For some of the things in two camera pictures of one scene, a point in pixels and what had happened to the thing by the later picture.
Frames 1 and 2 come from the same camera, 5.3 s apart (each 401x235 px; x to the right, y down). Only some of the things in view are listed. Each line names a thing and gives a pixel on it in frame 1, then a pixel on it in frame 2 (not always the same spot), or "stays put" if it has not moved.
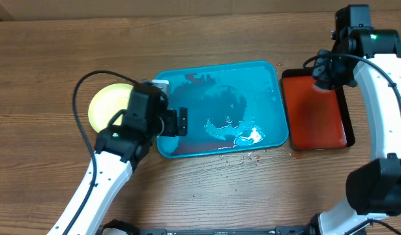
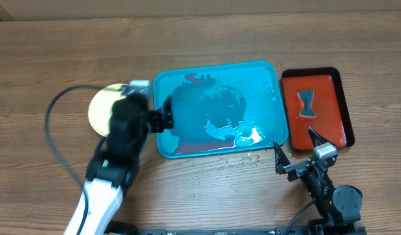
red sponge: (321, 89) -> (306, 111)
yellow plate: (106, 103) stays put
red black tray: (315, 119) stays put
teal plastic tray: (231, 108) stays put
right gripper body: (333, 70) -> (297, 170)
